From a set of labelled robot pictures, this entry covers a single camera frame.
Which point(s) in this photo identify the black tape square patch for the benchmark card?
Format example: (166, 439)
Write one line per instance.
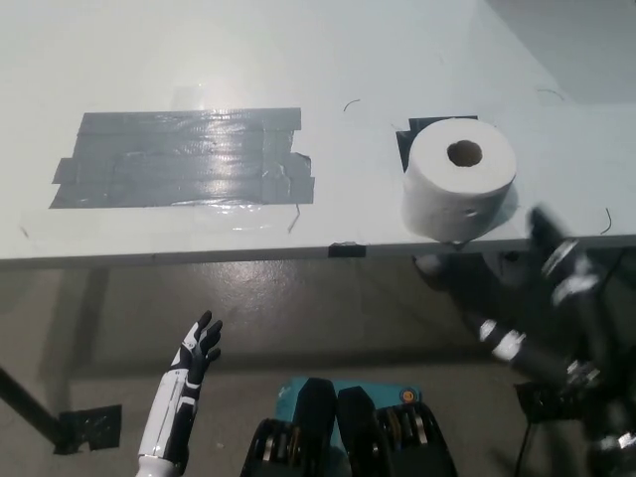
(405, 141)

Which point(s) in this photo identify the grey duct tape patch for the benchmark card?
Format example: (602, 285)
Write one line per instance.
(174, 159)

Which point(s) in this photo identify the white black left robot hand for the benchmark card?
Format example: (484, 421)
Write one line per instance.
(176, 392)

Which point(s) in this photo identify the black floor tape patch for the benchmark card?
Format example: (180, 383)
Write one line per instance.
(89, 427)
(529, 397)

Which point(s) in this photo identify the black desk leg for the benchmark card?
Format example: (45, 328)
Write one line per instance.
(30, 402)

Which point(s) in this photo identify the white toilet paper roll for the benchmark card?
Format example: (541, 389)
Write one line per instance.
(447, 194)

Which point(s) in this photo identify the clear tape strip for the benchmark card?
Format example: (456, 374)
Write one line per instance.
(149, 218)

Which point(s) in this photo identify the small black tape piece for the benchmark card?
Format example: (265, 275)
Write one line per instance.
(347, 250)

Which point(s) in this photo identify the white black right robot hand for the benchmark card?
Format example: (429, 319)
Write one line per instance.
(571, 293)

